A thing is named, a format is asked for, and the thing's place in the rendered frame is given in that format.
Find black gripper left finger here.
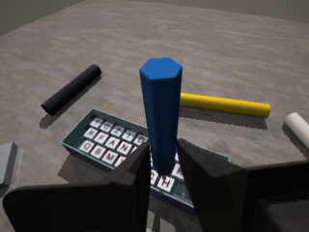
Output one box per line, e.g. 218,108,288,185
2,141,152,232

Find white cylinder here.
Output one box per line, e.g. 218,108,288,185
283,112,309,150

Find blue stylus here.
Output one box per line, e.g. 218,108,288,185
139,57,183,180

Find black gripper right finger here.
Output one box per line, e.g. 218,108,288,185
177,138,309,232

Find dark grey cylinder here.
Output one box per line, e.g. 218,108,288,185
42,65,102,116

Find grey keyboard with white letter keys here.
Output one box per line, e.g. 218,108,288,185
60,107,197,217

